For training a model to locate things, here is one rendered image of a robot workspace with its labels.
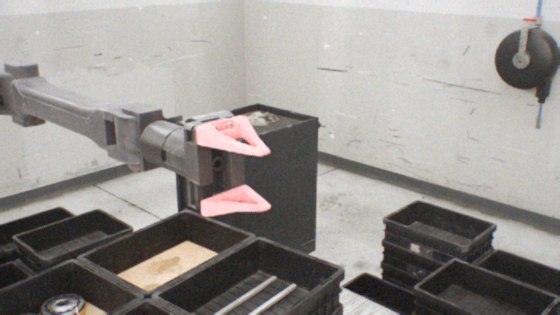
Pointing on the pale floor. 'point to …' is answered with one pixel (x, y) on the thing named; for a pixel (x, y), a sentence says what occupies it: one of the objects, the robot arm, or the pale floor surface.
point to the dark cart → (277, 180)
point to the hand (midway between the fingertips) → (261, 179)
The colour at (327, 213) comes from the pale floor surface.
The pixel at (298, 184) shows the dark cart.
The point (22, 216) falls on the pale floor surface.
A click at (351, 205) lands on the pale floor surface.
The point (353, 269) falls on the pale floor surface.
